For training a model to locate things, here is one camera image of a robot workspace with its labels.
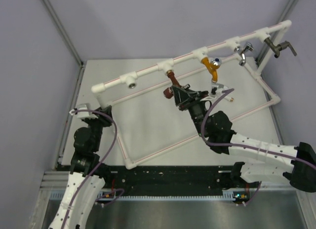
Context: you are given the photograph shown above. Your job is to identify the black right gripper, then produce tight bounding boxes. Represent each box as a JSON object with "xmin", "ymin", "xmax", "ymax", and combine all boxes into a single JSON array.
[{"xmin": 173, "ymin": 85, "xmax": 210, "ymax": 138}]

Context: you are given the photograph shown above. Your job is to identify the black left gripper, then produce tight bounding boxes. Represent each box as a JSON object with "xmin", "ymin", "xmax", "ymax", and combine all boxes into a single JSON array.
[{"xmin": 85, "ymin": 106, "xmax": 114, "ymax": 152}]

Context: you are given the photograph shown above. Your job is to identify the brown faucet chrome knob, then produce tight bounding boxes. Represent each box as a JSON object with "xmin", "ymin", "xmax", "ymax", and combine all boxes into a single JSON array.
[{"xmin": 163, "ymin": 70, "xmax": 183, "ymax": 99}]

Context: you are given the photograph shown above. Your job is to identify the white pipe frame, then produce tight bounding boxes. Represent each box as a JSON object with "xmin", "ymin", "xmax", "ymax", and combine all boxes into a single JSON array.
[{"xmin": 91, "ymin": 19, "xmax": 292, "ymax": 170}]

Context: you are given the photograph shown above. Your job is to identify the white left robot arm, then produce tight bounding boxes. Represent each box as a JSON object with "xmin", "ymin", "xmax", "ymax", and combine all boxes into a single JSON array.
[{"xmin": 49, "ymin": 104, "xmax": 114, "ymax": 229}]

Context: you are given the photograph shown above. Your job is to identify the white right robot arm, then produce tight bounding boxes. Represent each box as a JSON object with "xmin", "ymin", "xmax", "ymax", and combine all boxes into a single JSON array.
[{"xmin": 169, "ymin": 85, "xmax": 316, "ymax": 193}]

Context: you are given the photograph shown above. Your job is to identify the orange faucet blue cap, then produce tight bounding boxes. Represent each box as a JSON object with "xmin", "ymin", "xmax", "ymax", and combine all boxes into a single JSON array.
[{"xmin": 201, "ymin": 57, "xmax": 222, "ymax": 83}]

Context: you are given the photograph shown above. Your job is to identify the white plastic faucet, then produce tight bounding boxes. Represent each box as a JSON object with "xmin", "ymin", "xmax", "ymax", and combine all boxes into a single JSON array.
[{"xmin": 227, "ymin": 96, "xmax": 234, "ymax": 102}]

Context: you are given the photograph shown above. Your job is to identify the chrome lever faucet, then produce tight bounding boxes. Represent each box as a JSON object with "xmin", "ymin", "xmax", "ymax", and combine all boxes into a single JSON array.
[{"xmin": 234, "ymin": 41, "xmax": 254, "ymax": 67}]

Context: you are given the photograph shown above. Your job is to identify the dark grey lever faucet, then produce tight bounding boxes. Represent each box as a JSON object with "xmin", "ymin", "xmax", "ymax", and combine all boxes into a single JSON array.
[{"xmin": 264, "ymin": 38, "xmax": 297, "ymax": 58}]

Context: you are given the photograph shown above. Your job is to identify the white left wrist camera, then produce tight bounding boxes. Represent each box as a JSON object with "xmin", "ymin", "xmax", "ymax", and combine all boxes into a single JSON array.
[{"xmin": 69, "ymin": 103, "xmax": 98, "ymax": 120}]

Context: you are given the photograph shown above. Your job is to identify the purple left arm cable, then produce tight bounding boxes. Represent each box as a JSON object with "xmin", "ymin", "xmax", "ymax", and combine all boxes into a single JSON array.
[{"xmin": 60, "ymin": 110, "xmax": 125, "ymax": 229}]

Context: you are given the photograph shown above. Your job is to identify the aluminium frame rail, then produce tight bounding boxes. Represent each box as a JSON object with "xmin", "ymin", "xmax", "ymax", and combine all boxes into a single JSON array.
[{"xmin": 40, "ymin": 171, "xmax": 69, "ymax": 190}]

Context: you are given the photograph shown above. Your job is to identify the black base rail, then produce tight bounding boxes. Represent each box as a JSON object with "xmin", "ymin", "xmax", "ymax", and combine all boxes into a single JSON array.
[{"xmin": 56, "ymin": 164, "xmax": 262, "ymax": 197}]

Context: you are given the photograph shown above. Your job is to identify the white slotted cable duct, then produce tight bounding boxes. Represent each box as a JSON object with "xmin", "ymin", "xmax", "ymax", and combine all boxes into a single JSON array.
[{"xmin": 49, "ymin": 190, "xmax": 247, "ymax": 203}]

